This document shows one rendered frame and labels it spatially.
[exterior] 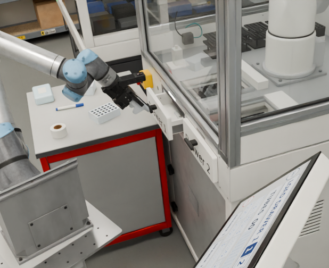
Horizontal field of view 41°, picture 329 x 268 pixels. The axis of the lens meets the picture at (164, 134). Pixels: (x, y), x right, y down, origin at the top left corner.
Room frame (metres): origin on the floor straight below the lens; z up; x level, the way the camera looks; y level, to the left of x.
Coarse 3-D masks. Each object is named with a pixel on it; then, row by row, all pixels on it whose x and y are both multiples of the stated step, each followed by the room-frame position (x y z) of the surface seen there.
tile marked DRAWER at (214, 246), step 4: (220, 240) 0.74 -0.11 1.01; (216, 244) 0.74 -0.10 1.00; (212, 248) 0.73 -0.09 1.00; (216, 248) 0.71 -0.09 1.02; (208, 252) 0.73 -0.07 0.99; (212, 252) 0.70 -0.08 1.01; (204, 256) 0.72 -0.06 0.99; (208, 256) 0.70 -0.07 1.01; (204, 260) 0.69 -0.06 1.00; (208, 260) 0.68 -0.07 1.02; (200, 264) 0.69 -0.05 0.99; (204, 264) 0.67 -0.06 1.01
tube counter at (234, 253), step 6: (252, 222) 0.69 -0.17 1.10; (246, 228) 0.69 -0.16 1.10; (252, 228) 0.66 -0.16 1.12; (246, 234) 0.65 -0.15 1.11; (240, 240) 0.65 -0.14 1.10; (246, 240) 0.62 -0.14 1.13; (240, 246) 0.62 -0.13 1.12; (234, 252) 0.61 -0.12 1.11; (228, 258) 0.60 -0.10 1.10; (234, 258) 0.58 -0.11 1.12; (228, 264) 0.58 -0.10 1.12
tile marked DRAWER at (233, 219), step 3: (240, 213) 0.82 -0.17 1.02; (234, 216) 0.83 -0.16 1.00; (237, 216) 0.81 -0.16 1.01; (231, 219) 0.83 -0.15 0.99; (234, 219) 0.81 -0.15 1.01; (228, 222) 0.82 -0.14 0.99; (231, 222) 0.80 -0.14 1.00; (234, 222) 0.79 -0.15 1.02; (228, 225) 0.80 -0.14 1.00; (231, 225) 0.78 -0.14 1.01; (225, 228) 0.80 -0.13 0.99; (228, 228) 0.78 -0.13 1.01; (222, 231) 0.79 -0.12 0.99; (225, 231) 0.77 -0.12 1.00; (228, 231) 0.76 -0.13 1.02; (222, 234) 0.77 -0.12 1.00; (225, 234) 0.75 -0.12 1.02; (219, 237) 0.77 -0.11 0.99
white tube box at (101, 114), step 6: (96, 108) 1.84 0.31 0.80; (102, 108) 1.83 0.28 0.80; (108, 108) 1.83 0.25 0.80; (114, 108) 1.82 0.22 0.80; (90, 114) 1.81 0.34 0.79; (96, 114) 1.79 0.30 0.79; (102, 114) 1.79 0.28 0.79; (108, 114) 1.79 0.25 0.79; (114, 114) 1.80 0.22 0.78; (120, 114) 1.82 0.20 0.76; (96, 120) 1.76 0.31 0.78; (102, 120) 1.76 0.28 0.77
